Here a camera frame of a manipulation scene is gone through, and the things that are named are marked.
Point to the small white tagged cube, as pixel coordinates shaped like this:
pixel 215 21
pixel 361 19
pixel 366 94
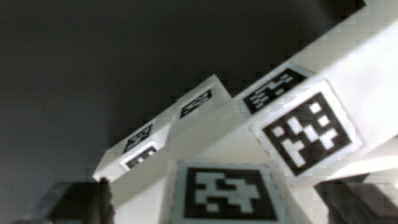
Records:
pixel 226 195

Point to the white chair back frame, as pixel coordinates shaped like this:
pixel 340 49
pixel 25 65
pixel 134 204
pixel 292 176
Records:
pixel 310 123

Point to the white chair leg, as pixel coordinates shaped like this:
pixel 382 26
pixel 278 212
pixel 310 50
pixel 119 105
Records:
pixel 132 150

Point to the white chair seat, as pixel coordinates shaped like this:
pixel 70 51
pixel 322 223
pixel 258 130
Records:
pixel 198 103

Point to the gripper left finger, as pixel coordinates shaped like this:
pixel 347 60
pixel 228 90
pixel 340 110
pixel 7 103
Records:
pixel 75 204

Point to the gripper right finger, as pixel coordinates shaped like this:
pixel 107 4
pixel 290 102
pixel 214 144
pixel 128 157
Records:
pixel 358 203

